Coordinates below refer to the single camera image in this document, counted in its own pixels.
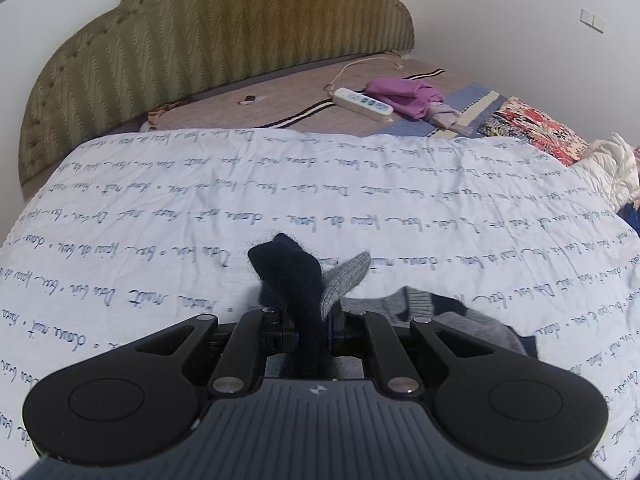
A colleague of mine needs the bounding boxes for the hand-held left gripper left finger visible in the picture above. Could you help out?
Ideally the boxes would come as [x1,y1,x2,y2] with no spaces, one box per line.
[132,309,302,402]

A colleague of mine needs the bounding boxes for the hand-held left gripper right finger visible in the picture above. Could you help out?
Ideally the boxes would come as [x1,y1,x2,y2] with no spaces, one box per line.
[326,309,502,402]

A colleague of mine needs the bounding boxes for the navy and grey sock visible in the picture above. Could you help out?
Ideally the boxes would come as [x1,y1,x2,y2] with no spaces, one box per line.
[247,232,542,382]

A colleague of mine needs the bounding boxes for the white script-printed blanket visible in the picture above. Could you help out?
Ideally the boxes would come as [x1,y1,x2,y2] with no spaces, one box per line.
[0,127,640,480]

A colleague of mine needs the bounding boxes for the pale pink-grey cloth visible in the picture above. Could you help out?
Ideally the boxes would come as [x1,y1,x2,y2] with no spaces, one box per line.
[425,101,477,137]

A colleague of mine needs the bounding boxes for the white power strip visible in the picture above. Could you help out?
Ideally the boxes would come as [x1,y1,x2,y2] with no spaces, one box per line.
[332,87,394,122]

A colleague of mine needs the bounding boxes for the brown striped bed mat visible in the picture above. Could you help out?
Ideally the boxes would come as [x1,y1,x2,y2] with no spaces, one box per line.
[142,54,481,137]

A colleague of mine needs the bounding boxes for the purple cloth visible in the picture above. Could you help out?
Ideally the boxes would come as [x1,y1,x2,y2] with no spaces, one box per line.
[364,77,442,119]

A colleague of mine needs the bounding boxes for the blue striped cloth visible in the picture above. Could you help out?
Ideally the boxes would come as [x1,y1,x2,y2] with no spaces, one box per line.
[395,82,508,139]

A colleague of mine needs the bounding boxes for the red floral cloth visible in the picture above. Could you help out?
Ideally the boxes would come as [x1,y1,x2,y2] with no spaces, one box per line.
[476,96,592,167]

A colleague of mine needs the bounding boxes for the cream ruffled cloth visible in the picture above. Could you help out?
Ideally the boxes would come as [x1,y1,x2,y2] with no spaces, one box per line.
[574,132,640,207]

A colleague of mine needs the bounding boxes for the olive green padded headboard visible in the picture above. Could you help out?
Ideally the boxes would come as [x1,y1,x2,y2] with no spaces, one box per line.
[19,0,416,188]

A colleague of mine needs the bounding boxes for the white power strip cord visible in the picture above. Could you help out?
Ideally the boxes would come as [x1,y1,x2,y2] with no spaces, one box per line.
[324,57,407,97]

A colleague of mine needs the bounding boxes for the white wall switch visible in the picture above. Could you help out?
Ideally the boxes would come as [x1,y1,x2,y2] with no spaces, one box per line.
[579,7,607,31]

